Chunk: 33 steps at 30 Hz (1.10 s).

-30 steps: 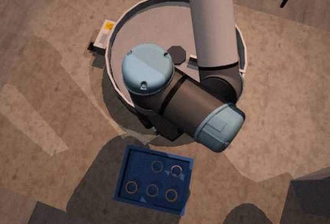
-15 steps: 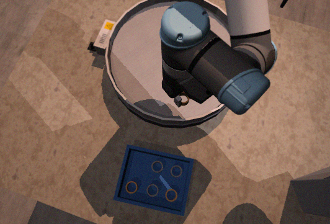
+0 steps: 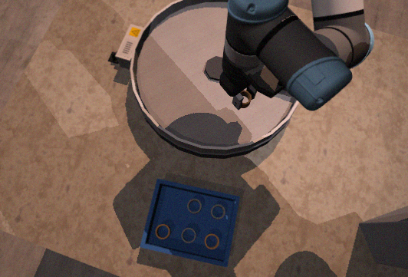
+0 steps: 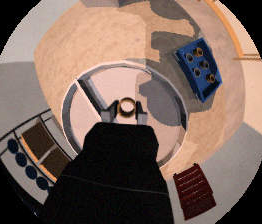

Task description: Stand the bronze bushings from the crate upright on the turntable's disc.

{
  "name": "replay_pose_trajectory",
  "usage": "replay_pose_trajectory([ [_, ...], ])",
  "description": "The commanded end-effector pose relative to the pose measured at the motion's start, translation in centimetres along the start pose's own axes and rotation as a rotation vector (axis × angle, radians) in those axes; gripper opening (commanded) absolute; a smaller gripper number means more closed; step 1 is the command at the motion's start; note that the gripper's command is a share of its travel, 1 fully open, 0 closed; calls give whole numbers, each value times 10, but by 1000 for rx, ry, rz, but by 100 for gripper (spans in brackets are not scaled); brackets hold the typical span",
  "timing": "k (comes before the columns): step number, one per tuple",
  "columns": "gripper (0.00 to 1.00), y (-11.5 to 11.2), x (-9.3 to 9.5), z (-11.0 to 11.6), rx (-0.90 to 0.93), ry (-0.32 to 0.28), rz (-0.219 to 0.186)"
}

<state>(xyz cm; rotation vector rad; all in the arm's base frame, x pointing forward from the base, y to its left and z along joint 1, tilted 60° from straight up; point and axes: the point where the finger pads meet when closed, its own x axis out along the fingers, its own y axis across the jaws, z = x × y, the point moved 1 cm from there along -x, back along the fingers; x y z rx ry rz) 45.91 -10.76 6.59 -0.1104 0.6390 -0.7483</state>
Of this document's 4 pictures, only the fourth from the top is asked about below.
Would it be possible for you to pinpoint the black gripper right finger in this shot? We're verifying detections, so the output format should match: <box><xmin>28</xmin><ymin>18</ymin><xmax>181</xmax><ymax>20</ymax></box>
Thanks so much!
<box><xmin>135</xmin><ymin>101</ymin><xmax>148</xmax><ymax>125</ymax></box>

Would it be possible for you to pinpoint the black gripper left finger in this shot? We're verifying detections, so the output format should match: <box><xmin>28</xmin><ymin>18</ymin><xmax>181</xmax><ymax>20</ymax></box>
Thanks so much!
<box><xmin>100</xmin><ymin>100</ymin><xmax>119</xmax><ymax>123</ymax></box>

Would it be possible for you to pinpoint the blue crate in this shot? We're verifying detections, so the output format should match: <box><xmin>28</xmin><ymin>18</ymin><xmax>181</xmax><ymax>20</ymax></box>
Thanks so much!
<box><xmin>172</xmin><ymin>37</ymin><xmax>223</xmax><ymax>103</ymax></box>

